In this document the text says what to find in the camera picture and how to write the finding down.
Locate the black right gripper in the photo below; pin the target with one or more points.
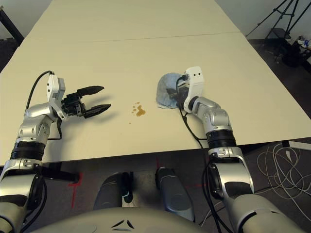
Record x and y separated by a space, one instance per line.
182 95

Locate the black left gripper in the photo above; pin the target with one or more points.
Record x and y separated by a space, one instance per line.
71 104

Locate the light blue terry rag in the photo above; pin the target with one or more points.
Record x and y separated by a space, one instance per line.
165 85

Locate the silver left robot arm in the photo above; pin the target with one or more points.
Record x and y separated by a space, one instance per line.
31 131

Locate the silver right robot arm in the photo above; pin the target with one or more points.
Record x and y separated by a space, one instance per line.
216 116

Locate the brown liquid spill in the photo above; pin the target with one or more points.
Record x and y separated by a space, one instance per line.
140 111

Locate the black table leg base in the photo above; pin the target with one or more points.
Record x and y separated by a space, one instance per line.
60 173

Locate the grey left robot leg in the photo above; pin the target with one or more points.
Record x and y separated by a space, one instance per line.
107 191

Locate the grey robot leg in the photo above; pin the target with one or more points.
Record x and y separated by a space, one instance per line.
107 191
175 194

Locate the grey right robot leg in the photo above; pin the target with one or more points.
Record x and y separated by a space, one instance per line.
175 194

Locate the beige robot torso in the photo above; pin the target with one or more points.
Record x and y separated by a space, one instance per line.
97 221

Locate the black step stool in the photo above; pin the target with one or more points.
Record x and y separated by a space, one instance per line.
278 32

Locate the black bag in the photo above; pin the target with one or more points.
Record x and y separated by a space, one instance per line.
294 55

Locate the white flat panel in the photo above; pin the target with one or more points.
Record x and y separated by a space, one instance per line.
301 145

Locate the white and blue small items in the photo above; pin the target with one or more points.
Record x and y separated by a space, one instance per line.
304 41

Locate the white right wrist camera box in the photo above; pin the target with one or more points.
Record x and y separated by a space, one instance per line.
195 82

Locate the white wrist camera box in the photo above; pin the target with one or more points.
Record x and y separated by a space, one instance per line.
195 82
54 87

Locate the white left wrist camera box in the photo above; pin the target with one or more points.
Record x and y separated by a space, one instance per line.
54 87

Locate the black metal frame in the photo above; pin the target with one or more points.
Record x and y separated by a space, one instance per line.
12 24

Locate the black camera tripod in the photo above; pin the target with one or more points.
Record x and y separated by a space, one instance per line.
266 20

